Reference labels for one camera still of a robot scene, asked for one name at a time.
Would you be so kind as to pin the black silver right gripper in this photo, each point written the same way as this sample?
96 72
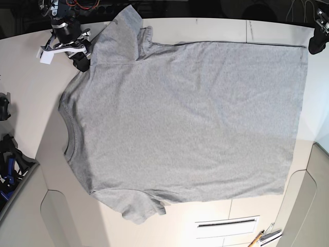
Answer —
68 37

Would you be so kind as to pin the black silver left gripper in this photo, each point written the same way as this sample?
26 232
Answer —
317 42

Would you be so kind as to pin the grey T-shirt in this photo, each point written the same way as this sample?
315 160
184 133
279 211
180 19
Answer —
192 122

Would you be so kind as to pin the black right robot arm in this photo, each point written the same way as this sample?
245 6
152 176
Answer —
62 9

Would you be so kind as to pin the black clamp at left edge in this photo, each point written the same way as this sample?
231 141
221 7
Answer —
4 103

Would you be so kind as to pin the black blue clamp pile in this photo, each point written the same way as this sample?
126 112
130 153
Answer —
14 167

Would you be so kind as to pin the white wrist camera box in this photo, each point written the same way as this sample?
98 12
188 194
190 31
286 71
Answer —
45 55

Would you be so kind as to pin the white table cable grommet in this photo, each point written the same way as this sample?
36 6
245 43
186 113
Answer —
230 227

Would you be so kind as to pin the wooden handled tool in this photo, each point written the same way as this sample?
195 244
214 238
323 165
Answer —
256 239

